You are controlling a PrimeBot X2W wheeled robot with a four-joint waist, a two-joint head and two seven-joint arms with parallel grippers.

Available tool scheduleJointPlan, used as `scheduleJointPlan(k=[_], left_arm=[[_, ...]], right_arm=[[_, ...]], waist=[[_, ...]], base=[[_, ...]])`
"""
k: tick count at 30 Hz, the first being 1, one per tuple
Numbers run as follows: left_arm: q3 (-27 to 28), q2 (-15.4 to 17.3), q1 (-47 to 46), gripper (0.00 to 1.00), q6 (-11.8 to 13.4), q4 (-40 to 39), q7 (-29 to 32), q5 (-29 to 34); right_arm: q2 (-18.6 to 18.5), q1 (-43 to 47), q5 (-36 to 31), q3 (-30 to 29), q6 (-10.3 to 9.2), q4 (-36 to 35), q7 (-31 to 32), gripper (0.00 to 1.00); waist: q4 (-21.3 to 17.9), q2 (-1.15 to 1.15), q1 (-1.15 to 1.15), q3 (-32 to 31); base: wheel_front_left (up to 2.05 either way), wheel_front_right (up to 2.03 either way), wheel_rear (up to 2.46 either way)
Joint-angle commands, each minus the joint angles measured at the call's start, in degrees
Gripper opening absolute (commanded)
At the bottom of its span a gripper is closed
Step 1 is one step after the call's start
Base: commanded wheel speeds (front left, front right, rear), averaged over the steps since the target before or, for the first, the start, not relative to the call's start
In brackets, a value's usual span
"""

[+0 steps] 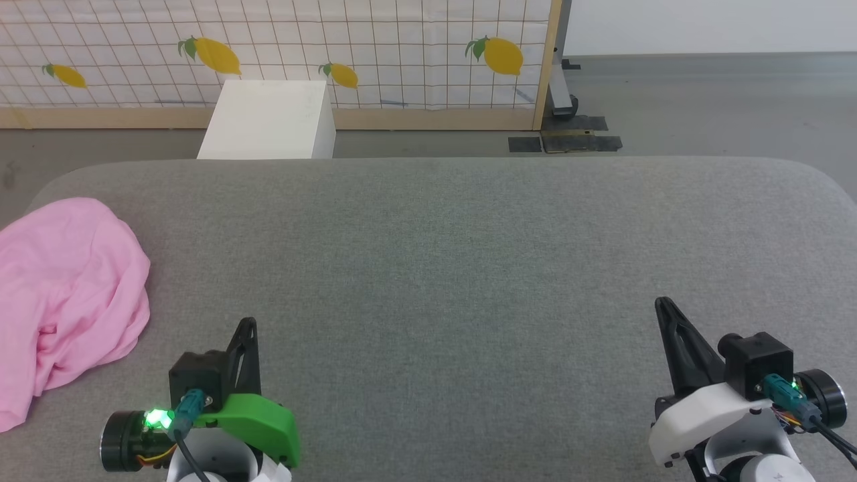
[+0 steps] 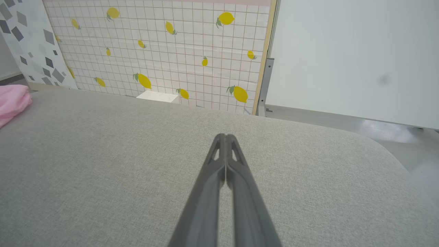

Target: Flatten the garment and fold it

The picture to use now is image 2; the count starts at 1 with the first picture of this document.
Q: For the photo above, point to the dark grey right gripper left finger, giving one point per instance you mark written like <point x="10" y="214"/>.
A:
<point x="202" y="206"/>

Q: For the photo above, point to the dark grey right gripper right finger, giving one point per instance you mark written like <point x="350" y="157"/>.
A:
<point x="248" y="212"/>

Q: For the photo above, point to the pink cloth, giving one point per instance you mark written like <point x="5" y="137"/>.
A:
<point x="12" y="101"/>

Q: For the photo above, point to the light grey fabric sofa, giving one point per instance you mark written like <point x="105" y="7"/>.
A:
<point x="103" y="171"/>

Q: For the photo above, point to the small white box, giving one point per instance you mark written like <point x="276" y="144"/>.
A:
<point x="157" y="96"/>

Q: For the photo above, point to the lemon print grid panel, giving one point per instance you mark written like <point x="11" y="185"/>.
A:
<point x="171" y="51"/>

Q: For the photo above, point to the plain white board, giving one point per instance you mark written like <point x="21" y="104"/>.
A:
<point x="343" y="58"/>

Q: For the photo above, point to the white panel with grey shapes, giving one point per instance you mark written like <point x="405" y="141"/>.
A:
<point x="31" y="41"/>

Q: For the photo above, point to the grey metal bracket post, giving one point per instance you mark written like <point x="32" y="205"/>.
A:
<point x="264" y="85"/>

